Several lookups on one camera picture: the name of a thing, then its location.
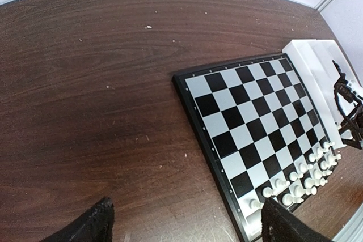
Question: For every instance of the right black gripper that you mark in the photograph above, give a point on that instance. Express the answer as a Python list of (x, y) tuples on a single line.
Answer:
[(353, 123)]

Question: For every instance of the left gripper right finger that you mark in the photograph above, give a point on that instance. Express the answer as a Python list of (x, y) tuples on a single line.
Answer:
[(279, 224)]

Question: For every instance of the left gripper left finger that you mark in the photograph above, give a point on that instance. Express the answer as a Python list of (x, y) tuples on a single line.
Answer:
[(95, 224)]

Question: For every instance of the white bishop chess piece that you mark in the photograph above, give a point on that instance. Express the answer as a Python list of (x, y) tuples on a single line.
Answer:
[(299, 191)]

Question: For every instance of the white queen chess piece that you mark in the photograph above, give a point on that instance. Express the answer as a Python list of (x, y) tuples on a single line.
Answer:
[(310, 182)]

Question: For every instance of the black grey chess board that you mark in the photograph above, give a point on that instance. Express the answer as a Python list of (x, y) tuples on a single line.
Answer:
[(255, 122)]

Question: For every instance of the white divided plastic tray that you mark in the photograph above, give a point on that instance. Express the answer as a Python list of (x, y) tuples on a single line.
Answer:
[(320, 64)]

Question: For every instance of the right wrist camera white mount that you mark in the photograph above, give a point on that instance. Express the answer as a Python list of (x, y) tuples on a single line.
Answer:
[(341, 88)]

